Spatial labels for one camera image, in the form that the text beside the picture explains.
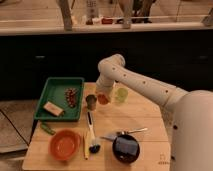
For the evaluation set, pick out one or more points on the red apple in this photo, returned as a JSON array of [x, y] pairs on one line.
[[102, 99]]

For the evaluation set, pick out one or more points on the orange bowl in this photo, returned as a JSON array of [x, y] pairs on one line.
[[64, 144]]

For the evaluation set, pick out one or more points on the metal cup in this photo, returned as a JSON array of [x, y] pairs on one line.
[[91, 102]]

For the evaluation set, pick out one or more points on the bunch of dark grapes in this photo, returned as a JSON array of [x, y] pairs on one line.
[[71, 97]]

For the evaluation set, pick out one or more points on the green translucent cup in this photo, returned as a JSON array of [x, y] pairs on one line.
[[121, 95]]

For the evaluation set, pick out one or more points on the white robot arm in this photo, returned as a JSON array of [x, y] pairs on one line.
[[192, 135]]

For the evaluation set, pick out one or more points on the beige sponge block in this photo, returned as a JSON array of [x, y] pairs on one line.
[[53, 109]]

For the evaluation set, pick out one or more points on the grey spatula piece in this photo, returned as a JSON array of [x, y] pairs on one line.
[[109, 136]]

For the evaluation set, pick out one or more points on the metal spoon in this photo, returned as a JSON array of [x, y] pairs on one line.
[[131, 131]]

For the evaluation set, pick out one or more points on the blue cloth on plate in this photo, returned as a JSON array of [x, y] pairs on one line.
[[126, 146]]

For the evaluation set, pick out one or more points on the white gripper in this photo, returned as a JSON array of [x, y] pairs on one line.
[[104, 85]]

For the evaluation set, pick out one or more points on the green pepper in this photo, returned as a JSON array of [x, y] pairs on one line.
[[47, 129]]

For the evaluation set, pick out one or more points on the green plastic tray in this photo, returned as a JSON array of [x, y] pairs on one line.
[[54, 92]]

